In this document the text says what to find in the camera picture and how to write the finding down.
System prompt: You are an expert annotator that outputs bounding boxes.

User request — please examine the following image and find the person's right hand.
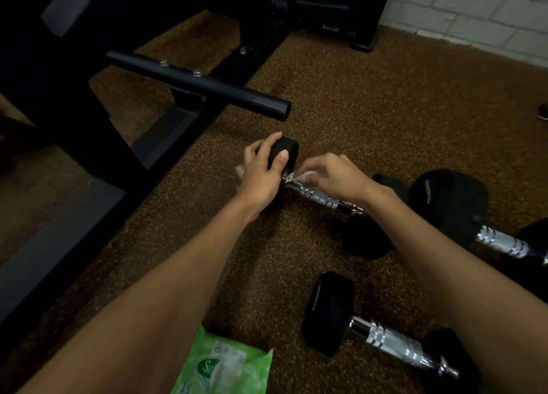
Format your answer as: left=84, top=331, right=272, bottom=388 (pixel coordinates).
left=295, top=152, right=386, bottom=207

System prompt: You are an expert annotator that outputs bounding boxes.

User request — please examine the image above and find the green wet wipes packet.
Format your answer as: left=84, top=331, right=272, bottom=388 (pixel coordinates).
left=170, top=324, right=274, bottom=394

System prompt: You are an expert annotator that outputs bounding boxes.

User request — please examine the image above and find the medium black chrome dumbbell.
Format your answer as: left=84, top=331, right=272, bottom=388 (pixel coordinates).
left=256, top=135, right=412, bottom=261

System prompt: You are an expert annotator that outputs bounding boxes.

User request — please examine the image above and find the black metal bench frame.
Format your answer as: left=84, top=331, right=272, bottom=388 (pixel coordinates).
left=0, top=0, right=292, bottom=330

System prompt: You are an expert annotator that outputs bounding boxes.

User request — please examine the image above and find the white wet wipe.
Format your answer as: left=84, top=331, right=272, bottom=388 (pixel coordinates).
left=285, top=170, right=322, bottom=184

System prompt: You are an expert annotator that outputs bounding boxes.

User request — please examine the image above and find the large black chrome dumbbell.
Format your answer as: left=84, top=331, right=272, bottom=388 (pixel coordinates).
left=409, top=168, right=548, bottom=304

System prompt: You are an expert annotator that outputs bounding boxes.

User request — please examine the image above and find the person's left forearm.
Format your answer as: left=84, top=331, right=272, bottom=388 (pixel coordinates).
left=17, top=196, right=257, bottom=394

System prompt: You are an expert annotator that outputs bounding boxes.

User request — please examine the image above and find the person's left hand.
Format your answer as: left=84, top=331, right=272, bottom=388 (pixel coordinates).
left=235, top=131, right=290, bottom=226

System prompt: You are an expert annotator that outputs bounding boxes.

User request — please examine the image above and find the black machine base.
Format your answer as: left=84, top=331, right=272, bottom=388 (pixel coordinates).
left=269, top=0, right=394, bottom=54

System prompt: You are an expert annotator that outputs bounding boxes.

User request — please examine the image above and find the person's right forearm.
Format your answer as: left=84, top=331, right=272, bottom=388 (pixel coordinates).
left=355, top=188, right=548, bottom=394

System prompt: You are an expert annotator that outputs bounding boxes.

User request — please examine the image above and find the small black chrome dumbbell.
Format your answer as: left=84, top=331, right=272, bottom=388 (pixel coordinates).
left=301, top=271, right=482, bottom=394

